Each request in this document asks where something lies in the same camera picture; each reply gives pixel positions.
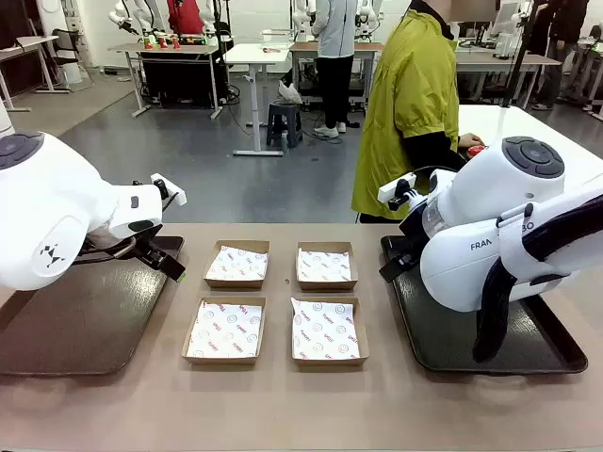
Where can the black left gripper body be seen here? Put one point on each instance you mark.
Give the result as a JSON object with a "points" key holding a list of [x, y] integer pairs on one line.
{"points": [[148, 242]]}

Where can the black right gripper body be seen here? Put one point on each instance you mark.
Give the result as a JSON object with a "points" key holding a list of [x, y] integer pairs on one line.
{"points": [[413, 237]]}

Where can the brown cardboard box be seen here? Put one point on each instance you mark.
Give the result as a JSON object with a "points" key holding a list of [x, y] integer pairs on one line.
{"points": [[235, 284], [330, 363], [221, 360], [325, 285]]}

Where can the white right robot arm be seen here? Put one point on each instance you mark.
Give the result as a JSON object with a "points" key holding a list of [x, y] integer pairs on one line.
{"points": [[461, 268]]}

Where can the person's right forearm black sleeve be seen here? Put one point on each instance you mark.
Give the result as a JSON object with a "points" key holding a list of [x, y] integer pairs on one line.
{"points": [[428, 148]]}

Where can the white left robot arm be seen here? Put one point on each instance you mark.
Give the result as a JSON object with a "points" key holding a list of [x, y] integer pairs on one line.
{"points": [[47, 212]]}

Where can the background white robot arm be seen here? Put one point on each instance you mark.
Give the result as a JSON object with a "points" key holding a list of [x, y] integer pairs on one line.
{"points": [[208, 16], [300, 16], [366, 14], [123, 19]]}

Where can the brown plastic serving tray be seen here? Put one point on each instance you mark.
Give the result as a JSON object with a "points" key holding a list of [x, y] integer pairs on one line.
{"points": [[94, 320]]}

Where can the person's right hand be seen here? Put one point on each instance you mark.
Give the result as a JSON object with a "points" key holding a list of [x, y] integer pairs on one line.
{"points": [[471, 140]]}

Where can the person in yellow-green jacket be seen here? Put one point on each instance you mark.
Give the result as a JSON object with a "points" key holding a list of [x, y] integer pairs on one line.
{"points": [[405, 94]]}

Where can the large white table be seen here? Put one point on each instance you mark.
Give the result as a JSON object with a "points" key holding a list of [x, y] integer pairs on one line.
{"points": [[527, 124]]}

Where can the black equipment cabinet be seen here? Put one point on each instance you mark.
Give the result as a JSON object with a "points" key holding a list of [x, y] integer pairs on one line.
{"points": [[179, 77]]}

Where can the grey plastic stool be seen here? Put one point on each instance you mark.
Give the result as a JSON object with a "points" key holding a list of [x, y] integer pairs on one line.
{"points": [[284, 124]]}

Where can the white plastic bag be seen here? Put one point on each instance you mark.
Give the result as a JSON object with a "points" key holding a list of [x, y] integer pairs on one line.
{"points": [[289, 93]]}

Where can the white cylindrical air purifier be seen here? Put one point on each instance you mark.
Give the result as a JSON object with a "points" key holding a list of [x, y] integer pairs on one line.
{"points": [[4, 117]]}

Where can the wood-top white-leg table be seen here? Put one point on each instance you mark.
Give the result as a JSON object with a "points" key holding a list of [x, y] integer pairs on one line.
{"points": [[165, 47]]}

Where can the wood-top work table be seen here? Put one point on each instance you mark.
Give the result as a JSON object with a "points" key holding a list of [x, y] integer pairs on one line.
{"points": [[372, 45]]}

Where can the red cup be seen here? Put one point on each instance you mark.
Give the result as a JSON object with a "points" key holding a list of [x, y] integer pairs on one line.
{"points": [[163, 43], [175, 43], [150, 43]]}

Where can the person in grey jacket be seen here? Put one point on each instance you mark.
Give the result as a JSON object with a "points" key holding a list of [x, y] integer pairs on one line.
{"points": [[335, 47]]}

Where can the black tripod pole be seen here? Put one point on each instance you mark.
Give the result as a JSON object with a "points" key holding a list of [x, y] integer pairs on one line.
{"points": [[516, 56]]}

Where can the black office chair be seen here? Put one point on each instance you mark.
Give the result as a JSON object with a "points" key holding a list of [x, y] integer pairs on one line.
{"points": [[70, 49]]}

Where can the white standing desk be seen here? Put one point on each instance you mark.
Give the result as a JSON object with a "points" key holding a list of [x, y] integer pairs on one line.
{"points": [[256, 54]]}

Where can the person in red top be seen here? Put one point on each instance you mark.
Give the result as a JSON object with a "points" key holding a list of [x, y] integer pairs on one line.
{"points": [[186, 16]]}

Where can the grey-top office desk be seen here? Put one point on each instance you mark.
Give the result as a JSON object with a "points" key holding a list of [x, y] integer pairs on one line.
{"points": [[28, 44]]}

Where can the person in black clothes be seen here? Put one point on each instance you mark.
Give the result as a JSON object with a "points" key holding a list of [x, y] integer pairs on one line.
{"points": [[565, 42]]}

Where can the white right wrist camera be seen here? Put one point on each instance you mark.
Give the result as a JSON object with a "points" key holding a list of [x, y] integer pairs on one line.
{"points": [[384, 194]]}

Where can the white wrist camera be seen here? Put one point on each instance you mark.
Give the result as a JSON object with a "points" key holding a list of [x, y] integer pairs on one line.
{"points": [[384, 194], [174, 193]]}

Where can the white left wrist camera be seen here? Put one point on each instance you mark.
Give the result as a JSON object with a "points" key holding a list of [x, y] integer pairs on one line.
{"points": [[174, 193]]}

